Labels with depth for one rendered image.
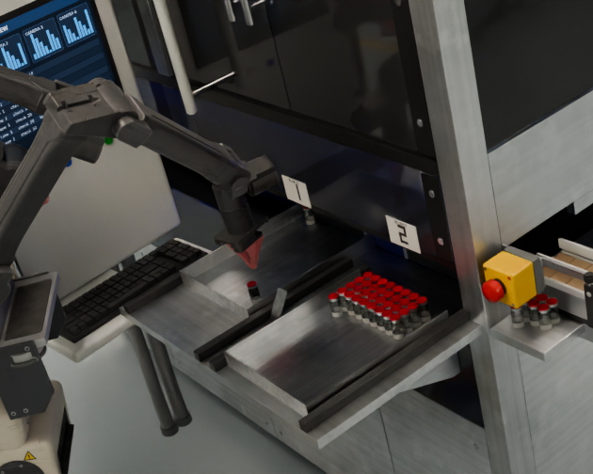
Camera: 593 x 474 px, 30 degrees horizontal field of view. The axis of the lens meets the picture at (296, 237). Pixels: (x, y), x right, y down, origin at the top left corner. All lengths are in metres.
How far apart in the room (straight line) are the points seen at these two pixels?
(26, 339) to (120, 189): 0.70
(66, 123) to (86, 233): 0.99
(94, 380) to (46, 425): 1.56
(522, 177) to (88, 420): 2.05
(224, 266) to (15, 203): 0.75
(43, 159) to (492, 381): 0.95
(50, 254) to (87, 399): 1.21
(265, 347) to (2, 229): 0.59
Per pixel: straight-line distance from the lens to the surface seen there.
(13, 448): 2.27
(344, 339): 2.11
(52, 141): 1.74
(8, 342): 2.13
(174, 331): 2.28
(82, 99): 1.75
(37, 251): 2.63
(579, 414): 2.40
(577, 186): 2.15
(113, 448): 3.53
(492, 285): 1.94
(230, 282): 2.38
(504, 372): 2.16
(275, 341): 2.15
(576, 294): 2.03
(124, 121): 1.74
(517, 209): 2.03
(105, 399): 3.74
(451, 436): 2.39
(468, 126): 1.89
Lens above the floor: 2.08
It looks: 29 degrees down
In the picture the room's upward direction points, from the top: 14 degrees counter-clockwise
